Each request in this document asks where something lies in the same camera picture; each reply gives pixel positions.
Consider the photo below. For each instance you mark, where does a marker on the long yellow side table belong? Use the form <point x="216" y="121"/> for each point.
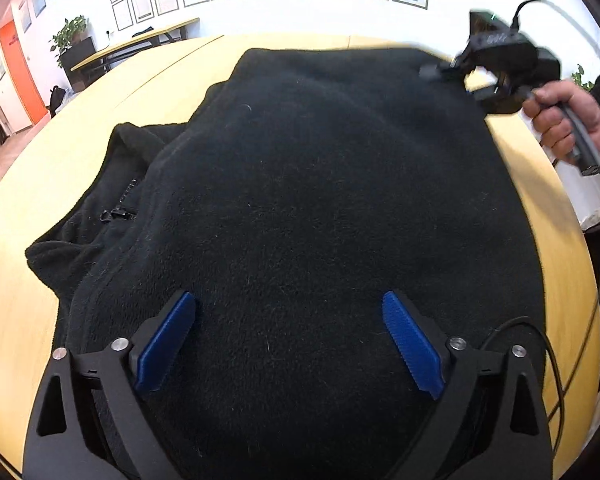
<point x="153" y="38"/>

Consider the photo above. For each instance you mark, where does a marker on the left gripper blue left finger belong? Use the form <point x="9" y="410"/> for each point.
<point x="156" y="343"/>

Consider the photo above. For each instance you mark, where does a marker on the person's right hand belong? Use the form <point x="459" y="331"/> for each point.
<point x="550" y="121"/>

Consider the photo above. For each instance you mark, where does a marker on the potted green plant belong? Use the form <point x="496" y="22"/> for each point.
<point x="70" y="34"/>

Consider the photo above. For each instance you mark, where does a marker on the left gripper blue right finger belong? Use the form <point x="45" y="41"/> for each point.
<point x="421" y="343"/>

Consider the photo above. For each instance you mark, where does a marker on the black bag on floor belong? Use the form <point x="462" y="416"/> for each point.
<point x="57" y="97"/>

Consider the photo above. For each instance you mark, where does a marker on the black fleece jacket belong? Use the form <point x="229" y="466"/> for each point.
<point x="302" y="189"/>

